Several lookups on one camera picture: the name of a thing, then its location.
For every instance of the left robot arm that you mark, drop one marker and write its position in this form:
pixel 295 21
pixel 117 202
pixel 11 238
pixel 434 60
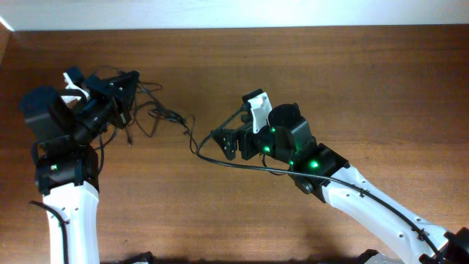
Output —
pixel 67 166

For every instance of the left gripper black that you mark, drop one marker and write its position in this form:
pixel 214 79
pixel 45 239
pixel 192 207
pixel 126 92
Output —
pixel 118 101

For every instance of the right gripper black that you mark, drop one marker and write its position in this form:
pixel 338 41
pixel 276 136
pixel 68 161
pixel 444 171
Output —
pixel 247 131

